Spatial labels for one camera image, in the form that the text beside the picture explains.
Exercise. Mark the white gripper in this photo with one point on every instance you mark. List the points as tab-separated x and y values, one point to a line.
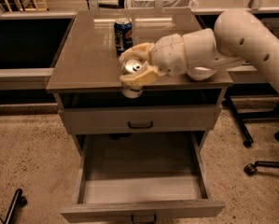
167	56

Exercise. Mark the silver 7up soda can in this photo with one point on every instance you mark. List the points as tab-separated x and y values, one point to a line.
131	67

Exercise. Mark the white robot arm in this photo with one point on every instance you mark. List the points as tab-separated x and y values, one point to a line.
237	37

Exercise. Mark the blue Pepsi soda can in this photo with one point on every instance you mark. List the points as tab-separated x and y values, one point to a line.
123	29

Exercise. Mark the closed top drawer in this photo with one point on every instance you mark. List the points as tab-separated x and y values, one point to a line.
151	119

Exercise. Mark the grey drawer cabinet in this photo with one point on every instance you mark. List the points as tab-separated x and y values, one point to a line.
87	72

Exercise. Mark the open middle drawer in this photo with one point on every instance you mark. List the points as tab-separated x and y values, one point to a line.
141	179

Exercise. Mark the white ceramic bowl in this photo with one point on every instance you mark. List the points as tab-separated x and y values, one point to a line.
200	73

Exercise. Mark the black table leg with caster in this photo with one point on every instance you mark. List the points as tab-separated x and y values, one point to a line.
248	140

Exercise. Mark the black chair base leg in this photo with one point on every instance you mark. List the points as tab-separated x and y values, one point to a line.
18	201

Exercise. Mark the wire mesh basket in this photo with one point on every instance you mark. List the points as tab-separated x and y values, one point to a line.
135	4

